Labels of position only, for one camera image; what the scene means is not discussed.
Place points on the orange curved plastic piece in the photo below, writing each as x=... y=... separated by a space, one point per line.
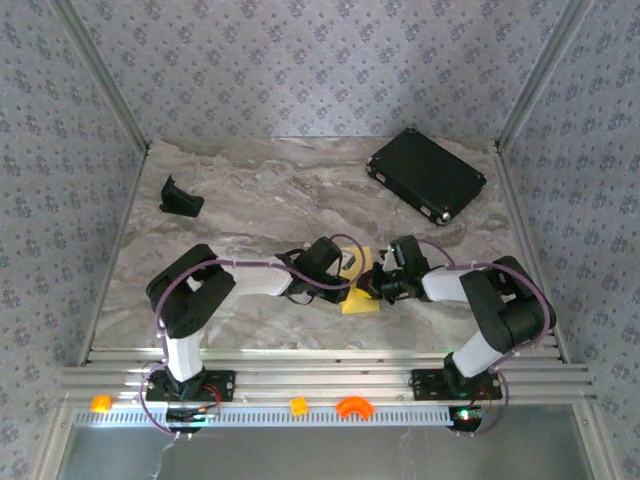
x=354 y=406

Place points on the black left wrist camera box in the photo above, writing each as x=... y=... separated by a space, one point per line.
x=322 y=257

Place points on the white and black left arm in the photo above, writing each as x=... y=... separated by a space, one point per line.
x=180 y=355

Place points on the aluminium corner post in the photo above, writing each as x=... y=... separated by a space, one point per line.
x=540 y=75
x=100 y=75

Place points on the black phone stand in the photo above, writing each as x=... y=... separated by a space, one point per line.
x=180 y=202

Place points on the black hard case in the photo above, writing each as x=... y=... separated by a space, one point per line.
x=425 y=175

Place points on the orange plastic block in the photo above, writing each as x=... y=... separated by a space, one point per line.
x=101 y=403

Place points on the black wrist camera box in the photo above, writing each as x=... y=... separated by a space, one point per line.
x=322 y=257
x=407 y=255

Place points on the yellow square paper sheet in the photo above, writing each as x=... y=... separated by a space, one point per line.
x=357 y=306

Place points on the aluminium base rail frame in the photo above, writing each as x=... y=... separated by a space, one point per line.
x=325 y=372

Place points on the yellow plastic cube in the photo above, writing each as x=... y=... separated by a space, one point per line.
x=298 y=406

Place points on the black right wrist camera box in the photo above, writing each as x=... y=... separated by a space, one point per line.
x=407 y=255

